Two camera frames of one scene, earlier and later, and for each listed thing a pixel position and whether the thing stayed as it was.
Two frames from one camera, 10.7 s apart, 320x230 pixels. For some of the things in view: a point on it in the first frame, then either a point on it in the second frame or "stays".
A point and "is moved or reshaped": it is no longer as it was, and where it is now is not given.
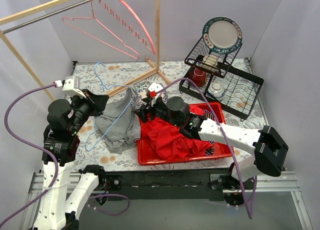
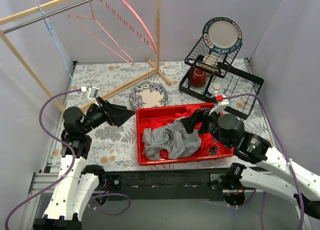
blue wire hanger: x=102 y=82 → x=48 y=24
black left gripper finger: x=99 y=102 → x=119 y=116
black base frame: x=167 y=184 stays
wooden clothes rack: x=52 y=98 stays
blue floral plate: x=142 y=89 stays
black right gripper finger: x=142 y=114 → x=190 y=123
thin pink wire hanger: x=65 y=19 is moved or reshaped
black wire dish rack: x=212 y=79 stays
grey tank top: x=120 y=126 → x=172 y=137
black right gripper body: x=149 y=108 → x=202 y=119
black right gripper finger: x=151 y=102 → x=201 y=115
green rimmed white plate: x=222 y=35 stays
